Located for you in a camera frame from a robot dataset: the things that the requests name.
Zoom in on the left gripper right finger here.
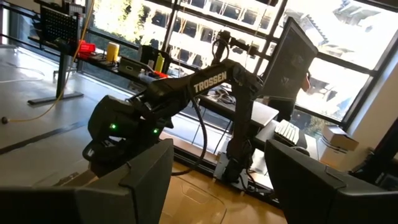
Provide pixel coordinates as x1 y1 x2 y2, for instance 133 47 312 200
264 139 398 224

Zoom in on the white box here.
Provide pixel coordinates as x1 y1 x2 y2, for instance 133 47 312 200
316 136 343 167

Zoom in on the black pegboard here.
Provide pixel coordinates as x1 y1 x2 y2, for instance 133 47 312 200
39 5 79 44

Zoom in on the yellow extension cable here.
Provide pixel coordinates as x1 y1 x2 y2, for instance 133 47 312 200
1 0 96 124

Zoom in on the black desk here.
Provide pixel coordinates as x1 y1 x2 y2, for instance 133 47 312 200
27 32 175 94
198 91 312 156

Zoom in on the white keyboard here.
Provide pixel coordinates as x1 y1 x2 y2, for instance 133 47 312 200
274 119 301 146

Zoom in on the black equipment box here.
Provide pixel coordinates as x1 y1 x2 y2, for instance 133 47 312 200
140 45 172 71

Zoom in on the black desk foot bar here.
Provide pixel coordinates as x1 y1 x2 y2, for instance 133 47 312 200
27 91 85 106

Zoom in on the black computer monitor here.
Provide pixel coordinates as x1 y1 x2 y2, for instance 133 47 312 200
262 17 320 102

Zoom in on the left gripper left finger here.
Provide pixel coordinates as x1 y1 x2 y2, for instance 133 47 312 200
0 139 175 224

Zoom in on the grey device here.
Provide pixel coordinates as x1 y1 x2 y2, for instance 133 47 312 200
119 57 146 77

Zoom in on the brown cardboard box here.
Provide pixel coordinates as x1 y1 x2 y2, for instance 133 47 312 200
321 124 360 152

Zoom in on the yellow green bottle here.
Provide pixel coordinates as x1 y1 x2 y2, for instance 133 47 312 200
154 52 165 73

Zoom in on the red plastic box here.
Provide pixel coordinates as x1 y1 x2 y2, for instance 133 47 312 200
77 39 96 60

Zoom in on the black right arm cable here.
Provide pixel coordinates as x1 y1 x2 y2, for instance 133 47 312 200
170 90 209 177

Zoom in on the yellow cylindrical container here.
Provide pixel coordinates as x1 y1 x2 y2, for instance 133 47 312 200
106 42 121 63

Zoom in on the clear plastic bin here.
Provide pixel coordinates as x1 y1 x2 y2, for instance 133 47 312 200
160 175 228 224

